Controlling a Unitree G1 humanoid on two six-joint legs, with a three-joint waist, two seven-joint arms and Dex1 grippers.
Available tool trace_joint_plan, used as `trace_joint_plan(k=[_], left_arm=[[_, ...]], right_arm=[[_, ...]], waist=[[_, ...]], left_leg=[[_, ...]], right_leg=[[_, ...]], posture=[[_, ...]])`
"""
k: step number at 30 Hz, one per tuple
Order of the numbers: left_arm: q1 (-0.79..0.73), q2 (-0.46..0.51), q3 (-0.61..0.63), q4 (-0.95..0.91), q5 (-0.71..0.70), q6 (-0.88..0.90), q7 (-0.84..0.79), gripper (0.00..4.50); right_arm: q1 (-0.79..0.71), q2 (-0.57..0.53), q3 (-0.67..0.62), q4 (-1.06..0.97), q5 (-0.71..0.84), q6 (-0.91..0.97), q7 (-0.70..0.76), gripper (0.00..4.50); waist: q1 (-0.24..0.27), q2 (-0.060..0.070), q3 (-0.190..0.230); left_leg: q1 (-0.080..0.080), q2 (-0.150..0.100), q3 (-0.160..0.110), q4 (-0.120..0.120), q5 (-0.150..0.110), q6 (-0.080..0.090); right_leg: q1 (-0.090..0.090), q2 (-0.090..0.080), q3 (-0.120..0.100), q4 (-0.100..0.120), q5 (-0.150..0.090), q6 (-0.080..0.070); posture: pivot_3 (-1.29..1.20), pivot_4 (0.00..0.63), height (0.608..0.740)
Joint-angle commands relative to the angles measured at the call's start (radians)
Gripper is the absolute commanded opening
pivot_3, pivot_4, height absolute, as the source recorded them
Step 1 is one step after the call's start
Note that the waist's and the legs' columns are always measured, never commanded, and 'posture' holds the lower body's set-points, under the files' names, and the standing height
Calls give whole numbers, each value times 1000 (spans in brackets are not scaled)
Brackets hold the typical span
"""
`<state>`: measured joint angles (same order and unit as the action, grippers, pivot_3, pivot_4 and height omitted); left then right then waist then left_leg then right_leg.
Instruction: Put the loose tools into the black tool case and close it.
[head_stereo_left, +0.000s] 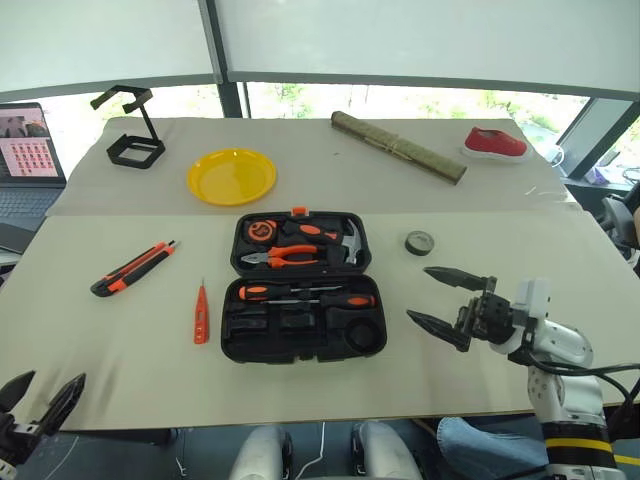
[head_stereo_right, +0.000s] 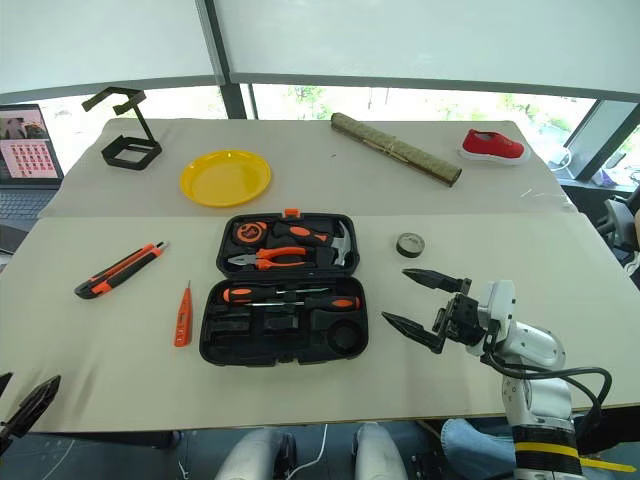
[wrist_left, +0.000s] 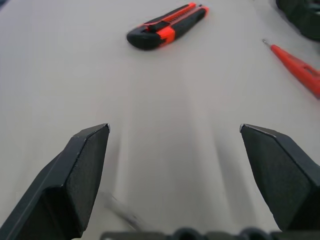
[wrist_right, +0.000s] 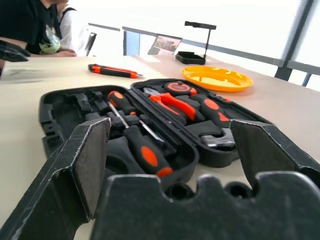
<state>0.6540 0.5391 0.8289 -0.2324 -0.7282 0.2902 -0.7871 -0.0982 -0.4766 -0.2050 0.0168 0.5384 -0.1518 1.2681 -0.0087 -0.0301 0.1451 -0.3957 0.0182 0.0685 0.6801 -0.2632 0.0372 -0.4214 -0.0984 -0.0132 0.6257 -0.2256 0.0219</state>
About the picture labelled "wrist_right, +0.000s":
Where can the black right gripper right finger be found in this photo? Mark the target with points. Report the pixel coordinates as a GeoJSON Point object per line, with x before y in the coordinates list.
{"type": "Point", "coordinates": [270, 147]}

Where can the black desk stand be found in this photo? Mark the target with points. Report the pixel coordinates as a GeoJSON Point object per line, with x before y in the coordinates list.
{"type": "Point", "coordinates": [190, 58]}

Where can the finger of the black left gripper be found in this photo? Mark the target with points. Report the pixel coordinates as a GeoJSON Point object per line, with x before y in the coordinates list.
{"type": "Point", "coordinates": [11, 58]}
{"type": "Point", "coordinates": [12, 48]}

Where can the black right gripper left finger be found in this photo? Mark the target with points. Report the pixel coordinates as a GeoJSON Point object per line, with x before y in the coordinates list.
{"type": "Point", "coordinates": [50, 190]}

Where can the black plastic tool case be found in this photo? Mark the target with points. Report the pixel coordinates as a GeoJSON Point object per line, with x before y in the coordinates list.
{"type": "Point", "coordinates": [62, 117]}

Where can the person in black t-shirt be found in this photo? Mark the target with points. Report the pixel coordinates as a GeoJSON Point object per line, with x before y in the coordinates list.
{"type": "Point", "coordinates": [25, 20]}

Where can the small black orange screwdriver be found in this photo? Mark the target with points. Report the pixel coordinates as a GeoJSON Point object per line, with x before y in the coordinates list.
{"type": "Point", "coordinates": [120, 101]}

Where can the black orange utility knife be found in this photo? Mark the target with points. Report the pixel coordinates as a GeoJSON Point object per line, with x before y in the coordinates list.
{"type": "Point", "coordinates": [110, 70]}

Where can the large black orange screwdriver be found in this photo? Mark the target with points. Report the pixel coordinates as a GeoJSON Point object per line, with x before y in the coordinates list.
{"type": "Point", "coordinates": [147, 155]}

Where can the black orange tape measure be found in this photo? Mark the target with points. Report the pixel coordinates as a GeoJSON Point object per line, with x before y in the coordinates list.
{"type": "Point", "coordinates": [178, 87]}

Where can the person in white shirt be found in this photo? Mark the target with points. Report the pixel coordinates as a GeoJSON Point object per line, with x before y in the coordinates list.
{"type": "Point", "coordinates": [70, 27]}

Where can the grey window railing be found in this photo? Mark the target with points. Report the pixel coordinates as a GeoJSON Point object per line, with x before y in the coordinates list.
{"type": "Point", "coordinates": [237, 51]}

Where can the laptop with lit screen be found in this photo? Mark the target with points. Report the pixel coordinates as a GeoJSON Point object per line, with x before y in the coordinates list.
{"type": "Point", "coordinates": [166, 45]}

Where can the orange plastic plate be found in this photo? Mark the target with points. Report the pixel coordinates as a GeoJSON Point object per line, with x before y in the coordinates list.
{"type": "Point", "coordinates": [215, 82]}

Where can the dark window frame post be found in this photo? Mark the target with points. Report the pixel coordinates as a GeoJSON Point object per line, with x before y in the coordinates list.
{"type": "Point", "coordinates": [292, 37]}

